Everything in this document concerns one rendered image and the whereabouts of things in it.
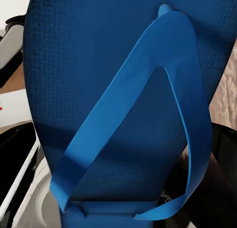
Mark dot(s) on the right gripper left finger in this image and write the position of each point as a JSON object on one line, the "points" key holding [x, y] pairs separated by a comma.
{"points": [[15, 145]]}

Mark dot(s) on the sandal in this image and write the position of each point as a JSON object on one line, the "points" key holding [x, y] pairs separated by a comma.
{"points": [[117, 89]]}

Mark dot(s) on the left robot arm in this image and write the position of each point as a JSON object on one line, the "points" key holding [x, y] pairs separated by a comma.
{"points": [[11, 56]]}

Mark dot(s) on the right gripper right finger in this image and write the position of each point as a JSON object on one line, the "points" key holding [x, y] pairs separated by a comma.
{"points": [[224, 149]]}

